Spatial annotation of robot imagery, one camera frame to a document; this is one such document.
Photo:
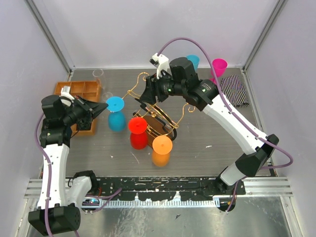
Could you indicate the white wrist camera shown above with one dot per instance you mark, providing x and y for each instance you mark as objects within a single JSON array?
[
  {"x": 161, "y": 62},
  {"x": 65, "y": 93}
]

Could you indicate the blue wine glass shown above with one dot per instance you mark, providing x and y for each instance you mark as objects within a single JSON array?
[
  {"x": 116, "y": 118},
  {"x": 195, "y": 61}
]

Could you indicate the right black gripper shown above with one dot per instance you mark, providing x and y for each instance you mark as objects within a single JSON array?
[{"x": 152, "y": 89}]

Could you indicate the grey slotted cable duct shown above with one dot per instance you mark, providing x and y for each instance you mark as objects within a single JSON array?
[{"x": 175, "y": 203}]

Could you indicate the gold wire glass rack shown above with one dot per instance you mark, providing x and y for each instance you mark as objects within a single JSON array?
[{"x": 158, "y": 122}]

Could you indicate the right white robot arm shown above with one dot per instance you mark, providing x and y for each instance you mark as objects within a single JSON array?
[{"x": 178, "y": 78}]

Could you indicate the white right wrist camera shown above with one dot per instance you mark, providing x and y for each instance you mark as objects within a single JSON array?
[{"x": 161, "y": 62}]

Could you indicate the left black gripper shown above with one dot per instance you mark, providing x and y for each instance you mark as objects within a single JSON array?
[{"x": 92, "y": 110}]

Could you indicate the striped black white cloth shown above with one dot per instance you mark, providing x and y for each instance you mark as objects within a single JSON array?
[{"x": 234, "y": 91}]

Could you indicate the red wine glass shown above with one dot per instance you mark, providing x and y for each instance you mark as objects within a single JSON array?
[{"x": 138, "y": 137}]

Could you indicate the black mounting base plate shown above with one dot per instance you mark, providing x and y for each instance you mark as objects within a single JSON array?
[{"x": 159, "y": 188}]

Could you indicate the orange wine glass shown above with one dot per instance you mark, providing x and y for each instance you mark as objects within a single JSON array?
[{"x": 162, "y": 146}]

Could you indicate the clear champagne flute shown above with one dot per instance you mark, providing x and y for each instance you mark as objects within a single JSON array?
[{"x": 99, "y": 75}]

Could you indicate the wooden compartment tray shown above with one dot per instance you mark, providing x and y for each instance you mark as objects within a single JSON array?
[{"x": 89, "y": 90}]

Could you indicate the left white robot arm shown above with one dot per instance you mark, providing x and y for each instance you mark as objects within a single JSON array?
[{"x": 58, "y": 209}]

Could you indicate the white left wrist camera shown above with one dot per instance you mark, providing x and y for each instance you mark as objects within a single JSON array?
[{"x": 65, "y": 93}]

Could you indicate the pink wine glass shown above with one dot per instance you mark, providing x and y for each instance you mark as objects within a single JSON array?
[{"x": 219, "y": 66}]

